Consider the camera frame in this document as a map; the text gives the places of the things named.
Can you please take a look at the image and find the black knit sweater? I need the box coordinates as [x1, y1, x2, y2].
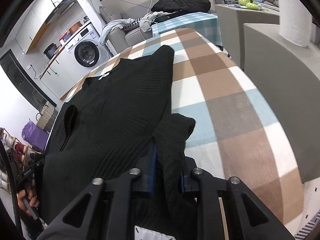
[37, 46, 197, 239]

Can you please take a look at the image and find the black cable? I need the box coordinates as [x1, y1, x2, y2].
[0, 142, 26, 235]

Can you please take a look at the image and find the checkered tablecloth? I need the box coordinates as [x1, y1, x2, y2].
[58, 27, 304, 227]

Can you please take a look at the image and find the black jacket on sofa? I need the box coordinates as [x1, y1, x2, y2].
[151, 0, 211, 13]

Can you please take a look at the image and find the grey side cabinet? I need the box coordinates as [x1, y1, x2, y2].
[215, 3, 281, 73]

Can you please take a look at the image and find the purple bag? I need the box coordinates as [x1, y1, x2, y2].
[21, 120, 49, 152]

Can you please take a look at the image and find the grey sofa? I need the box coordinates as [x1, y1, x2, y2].
[99, 7, 152, 55]

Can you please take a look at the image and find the wooden shoe rack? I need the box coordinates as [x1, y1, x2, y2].
[1, 128, 37, 194]

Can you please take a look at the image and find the white paper towel roll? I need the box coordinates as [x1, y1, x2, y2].
[278, 0, 312, 48]

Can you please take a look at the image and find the grey white clothes pile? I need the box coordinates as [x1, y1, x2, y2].
[99, 12, 157, 44]

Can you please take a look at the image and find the teal checkered cloth table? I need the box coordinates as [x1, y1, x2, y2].
[151, 12, 223, 49]

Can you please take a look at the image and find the woven laundry basket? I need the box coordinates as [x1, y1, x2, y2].
[36, 101, 58, 133]

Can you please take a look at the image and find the person left hand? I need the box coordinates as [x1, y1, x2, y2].
[17, 189, 40, 217]

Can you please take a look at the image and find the green toy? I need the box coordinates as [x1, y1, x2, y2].
[238, 0, 260, 10]

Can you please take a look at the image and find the black cooking pot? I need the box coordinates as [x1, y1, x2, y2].
[43, 43, 57, 60]

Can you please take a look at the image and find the range hood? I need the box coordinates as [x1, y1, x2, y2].
[45, 0, 76, 24]

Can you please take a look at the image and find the white washing machine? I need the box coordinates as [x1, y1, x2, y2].
[59, 23, 111, 68]

